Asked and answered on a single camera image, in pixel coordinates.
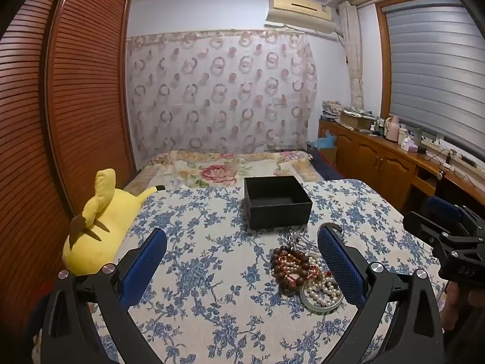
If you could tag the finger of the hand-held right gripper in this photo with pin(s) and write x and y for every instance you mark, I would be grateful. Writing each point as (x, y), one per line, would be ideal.
(441, 206)
(420, 223)

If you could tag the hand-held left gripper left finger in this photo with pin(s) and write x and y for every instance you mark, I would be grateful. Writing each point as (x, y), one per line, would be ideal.
(144, 265)

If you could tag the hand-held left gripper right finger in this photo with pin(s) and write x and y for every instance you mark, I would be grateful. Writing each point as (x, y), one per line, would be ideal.
(341, 265)

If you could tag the pale jade bangle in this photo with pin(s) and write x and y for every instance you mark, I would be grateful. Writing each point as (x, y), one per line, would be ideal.
(314, 308)

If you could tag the black jewelry box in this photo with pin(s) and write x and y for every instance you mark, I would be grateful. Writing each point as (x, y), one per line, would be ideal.
(280, 216)

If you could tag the person's right hand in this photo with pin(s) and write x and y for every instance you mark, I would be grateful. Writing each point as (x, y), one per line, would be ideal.
(452, 305)

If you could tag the white power strip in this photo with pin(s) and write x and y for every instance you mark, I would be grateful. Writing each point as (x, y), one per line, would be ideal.
(460, 161)

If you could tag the yellow plush toy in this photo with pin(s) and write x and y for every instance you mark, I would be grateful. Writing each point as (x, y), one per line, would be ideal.
(102, 216)

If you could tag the blue floral blanket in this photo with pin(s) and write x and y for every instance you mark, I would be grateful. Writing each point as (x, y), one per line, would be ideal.
(212, 258)

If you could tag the pink tissue box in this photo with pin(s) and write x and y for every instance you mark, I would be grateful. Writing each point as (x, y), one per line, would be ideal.
(408, 146)

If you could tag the wooden sideboard cabinet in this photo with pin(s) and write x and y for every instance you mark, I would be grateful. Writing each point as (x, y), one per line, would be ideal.
(379, 163)

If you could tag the white jar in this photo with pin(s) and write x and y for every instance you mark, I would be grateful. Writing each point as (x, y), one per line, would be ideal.
(402, 136)

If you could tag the pink thermos jug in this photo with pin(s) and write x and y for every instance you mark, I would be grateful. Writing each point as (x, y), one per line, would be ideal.
(392, 129)

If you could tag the pink floral bedsheet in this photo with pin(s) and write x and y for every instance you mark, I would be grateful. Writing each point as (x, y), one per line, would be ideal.
(212, 170)

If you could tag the open cardboard box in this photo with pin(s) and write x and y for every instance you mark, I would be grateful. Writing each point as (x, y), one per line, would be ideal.
(354, 119)

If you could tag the blue tissue box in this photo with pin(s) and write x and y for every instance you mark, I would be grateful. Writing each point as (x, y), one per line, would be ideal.
(324, 142)

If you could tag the grey window blind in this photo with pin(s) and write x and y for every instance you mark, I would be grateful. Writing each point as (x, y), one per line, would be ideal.
(435, 68)

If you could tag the stack of papers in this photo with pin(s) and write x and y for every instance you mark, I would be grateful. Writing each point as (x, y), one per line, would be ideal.
(330, 110)

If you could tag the brown louvred wardrobe door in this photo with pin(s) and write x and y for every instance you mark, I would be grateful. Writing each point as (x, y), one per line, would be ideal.
(87, 94)
(22, 159)

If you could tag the tied cream curtain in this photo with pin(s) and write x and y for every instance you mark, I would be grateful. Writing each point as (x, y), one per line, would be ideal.
(352, 57)

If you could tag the circle patterned sheer curtain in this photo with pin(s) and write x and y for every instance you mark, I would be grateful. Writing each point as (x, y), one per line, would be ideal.
(219, 91)

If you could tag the cream wall air conditioner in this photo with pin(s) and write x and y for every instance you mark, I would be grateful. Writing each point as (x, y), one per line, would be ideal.
(299, 13)

